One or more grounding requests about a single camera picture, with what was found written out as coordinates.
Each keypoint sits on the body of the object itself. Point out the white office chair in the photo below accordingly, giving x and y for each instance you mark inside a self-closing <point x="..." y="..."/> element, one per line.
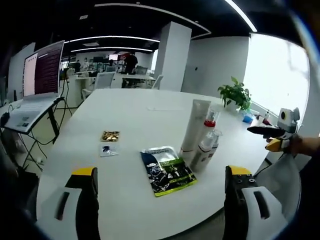
<point x="157" y="82"/>
<point x="105" y="80"/>

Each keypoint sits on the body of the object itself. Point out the white laptop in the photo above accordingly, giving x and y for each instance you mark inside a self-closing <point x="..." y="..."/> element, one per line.
<point x="47" y="70"/>

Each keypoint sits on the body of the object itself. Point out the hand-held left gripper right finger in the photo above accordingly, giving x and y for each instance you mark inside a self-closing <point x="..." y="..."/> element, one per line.
<point x="235" y="200"/>

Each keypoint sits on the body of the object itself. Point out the potted green plant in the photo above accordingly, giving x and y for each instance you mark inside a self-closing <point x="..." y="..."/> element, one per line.
<point x="235" y="92"/>

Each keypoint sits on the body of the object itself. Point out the red collared skincare bottle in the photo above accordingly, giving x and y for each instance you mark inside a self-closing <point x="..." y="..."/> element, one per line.
<point x="210" y="123"/>

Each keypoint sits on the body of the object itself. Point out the person's right hand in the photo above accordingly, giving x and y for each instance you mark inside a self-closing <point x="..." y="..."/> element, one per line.
<point x="296" y="145"/>

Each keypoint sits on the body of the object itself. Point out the white skincare tube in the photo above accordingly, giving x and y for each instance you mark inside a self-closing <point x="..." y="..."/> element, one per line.
<point x="195" y="125"/>

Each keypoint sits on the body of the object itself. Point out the grey mesh office chair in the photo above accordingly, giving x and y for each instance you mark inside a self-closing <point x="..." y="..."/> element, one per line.
<point x="280" y="187"/>

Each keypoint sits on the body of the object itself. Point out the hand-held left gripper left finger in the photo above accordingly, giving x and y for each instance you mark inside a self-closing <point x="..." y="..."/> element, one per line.
<point x="85" y="200"/>

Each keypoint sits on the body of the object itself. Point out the small white sachet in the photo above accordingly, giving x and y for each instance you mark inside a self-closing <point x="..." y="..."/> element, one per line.
<point x="110" y="150"/>

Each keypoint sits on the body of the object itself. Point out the green printed sachet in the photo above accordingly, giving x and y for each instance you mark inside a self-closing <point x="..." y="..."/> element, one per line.
<point x="167" y="172"/>

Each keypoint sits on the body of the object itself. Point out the ceiling light strip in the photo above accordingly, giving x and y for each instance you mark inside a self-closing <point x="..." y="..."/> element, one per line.
<point x="112" y="47"/>
<point x="241" y="15"/>
<point x="105" y="37"/>

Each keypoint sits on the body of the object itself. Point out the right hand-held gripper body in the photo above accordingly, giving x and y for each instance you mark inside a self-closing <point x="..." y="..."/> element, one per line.
<point x="288" y="120"/>

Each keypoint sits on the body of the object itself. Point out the white skincare bottle clear cap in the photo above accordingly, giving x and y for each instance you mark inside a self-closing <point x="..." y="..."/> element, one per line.
<point x="203" y="155"/>

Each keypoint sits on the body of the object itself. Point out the gold sachet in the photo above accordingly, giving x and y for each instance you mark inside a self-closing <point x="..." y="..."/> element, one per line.
<point x="110" y="136"/>

